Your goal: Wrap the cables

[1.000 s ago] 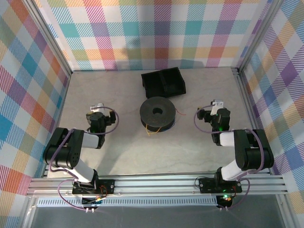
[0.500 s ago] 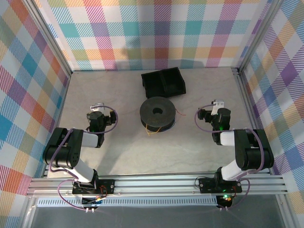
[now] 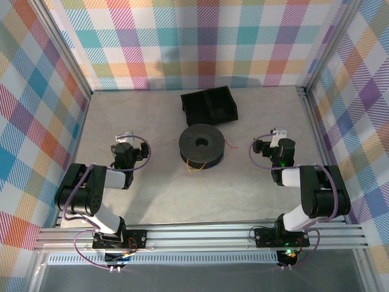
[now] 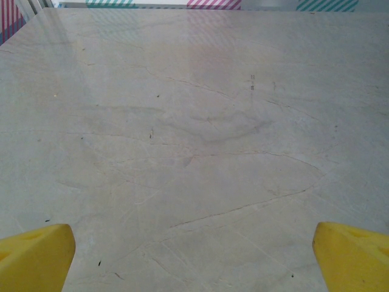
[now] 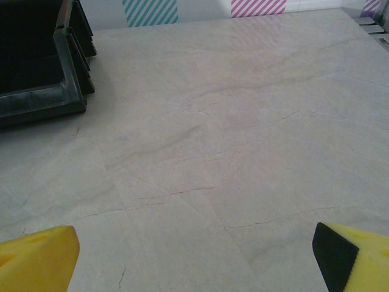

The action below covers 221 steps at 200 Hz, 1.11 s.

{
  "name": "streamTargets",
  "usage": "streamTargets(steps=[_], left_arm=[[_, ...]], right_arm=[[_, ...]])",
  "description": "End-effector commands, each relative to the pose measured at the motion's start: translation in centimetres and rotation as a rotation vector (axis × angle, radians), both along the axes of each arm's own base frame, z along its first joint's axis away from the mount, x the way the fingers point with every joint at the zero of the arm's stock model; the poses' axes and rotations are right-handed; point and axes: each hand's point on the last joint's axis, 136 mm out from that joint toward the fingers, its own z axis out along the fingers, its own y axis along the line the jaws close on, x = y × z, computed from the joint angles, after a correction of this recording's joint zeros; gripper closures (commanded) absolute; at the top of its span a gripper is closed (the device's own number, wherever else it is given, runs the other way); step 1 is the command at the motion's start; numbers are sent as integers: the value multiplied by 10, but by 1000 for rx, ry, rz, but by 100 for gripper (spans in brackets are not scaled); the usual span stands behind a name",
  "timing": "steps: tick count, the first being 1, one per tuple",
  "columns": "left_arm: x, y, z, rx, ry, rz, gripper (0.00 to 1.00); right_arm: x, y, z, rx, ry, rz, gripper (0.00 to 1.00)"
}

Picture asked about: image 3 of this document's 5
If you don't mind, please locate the black cable spool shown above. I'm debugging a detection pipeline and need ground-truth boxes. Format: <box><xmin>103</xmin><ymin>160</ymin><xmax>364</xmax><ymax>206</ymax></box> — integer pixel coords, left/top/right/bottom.
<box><xmin>178</xmin><ymin>123</ymin><xmax>226</xmax><ymax>172</ymax></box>

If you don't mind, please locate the long yellow cable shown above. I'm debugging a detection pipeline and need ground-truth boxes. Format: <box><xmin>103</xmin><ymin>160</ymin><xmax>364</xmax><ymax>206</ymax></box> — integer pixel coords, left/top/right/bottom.
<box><xmin>186</xmin><ymin>159</ymin><xmax>208</xmax><ymax>175</ymax></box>

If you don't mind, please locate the black two-compartment bin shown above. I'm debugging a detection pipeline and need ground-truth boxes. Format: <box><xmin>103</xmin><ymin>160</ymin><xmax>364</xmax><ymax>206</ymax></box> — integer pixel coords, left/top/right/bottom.
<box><xmin>180</xmin><ymin>86</ymin><xmax>239</xmax><ymax>127</ymax></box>

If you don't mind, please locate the black electronics board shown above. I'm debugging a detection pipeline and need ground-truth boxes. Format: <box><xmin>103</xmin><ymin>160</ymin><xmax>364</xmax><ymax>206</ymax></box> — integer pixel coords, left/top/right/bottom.
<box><xmin>105</xmin><ymin>249</ymin><xmax>137</xmax><ymax>265</ymax></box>
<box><xmin>278</xmin><ymin>248</ymin><xmax>300</xmax><ymax>266</ymax></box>

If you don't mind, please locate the plaid cloth backdrop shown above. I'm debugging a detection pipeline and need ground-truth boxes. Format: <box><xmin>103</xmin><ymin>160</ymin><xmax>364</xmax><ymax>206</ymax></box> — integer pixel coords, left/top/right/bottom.
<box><xmin>0</xmin><ymin>0</ymin><xmax>389</xmax><ymax>292</ymax></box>

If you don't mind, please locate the blue cable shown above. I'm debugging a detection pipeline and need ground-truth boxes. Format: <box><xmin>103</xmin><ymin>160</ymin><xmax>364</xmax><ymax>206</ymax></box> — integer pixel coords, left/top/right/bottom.
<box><xmin>209</xmin><ymin>155</ymin><xmax>226</xmax><ymax>169</ymax></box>

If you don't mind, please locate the aluminium side rail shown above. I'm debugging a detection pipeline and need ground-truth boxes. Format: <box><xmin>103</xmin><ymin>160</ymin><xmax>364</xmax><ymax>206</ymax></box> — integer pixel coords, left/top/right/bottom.
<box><xmin>298</xmin><ymin>86</ymin><xmax>351</xmax><ymax>226</ymax></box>

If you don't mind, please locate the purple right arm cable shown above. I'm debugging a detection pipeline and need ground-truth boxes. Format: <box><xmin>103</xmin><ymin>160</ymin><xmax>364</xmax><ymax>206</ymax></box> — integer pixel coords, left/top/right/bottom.
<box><xmin>249</xmin><ymin>132</ymin><xmax>342</xmax><ymax>271</ymax></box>

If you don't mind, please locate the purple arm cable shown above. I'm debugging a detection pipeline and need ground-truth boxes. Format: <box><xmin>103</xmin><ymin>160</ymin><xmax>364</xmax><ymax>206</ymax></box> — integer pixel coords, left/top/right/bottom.
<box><xmin>62</xmin><ymin>135</ymin><xmax>153</xmax><ymax>271</ymax></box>
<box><xmin>249</xmin><ymin>132</ymin><xmax>342</xmax><ymax>271</ymax></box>

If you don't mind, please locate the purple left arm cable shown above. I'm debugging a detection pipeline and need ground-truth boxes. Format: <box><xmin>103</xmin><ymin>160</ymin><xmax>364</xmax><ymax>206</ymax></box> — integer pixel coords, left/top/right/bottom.
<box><xmin>62</xmin><ymin>135</ymin><xmax>153</xmax><ymax>271</ymax></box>

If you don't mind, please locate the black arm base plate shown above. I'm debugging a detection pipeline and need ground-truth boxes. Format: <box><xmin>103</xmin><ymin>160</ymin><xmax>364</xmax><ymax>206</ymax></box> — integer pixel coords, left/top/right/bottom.
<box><xmin>92</xmin><ymin>228</ymin><xmax>148</xmax><ymax>250</ymax></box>
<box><xmin>253</xmin><ymin>227</ymin><xmax>311</xmax><ymax>248</ymax></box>

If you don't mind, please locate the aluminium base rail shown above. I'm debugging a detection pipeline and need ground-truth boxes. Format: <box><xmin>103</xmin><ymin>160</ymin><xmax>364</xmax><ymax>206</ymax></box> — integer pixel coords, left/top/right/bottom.
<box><xmin>33</xmin><ymin>216</ymin><xmax>369</xmax><ymax>252</ymax></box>

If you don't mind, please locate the aluminium corner post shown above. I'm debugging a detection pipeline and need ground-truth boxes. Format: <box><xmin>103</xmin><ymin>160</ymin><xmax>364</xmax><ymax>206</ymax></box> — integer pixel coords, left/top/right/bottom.
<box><xmin>29</xmin><ymin>0</ymin><xmax>94</xmax><ymax>98</ymax></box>
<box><xmin>302</xmin><ymin>0</ymin><xmax>365</xmax><ymax>92</ymax></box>

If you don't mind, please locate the slotted grey cable duct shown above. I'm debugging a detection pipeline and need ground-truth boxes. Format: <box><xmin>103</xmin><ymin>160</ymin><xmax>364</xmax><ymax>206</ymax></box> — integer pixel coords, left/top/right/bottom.
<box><xmin>47</xmin><ymin>253</ymin><xmax>279</xmax><ymax>265</ymax></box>

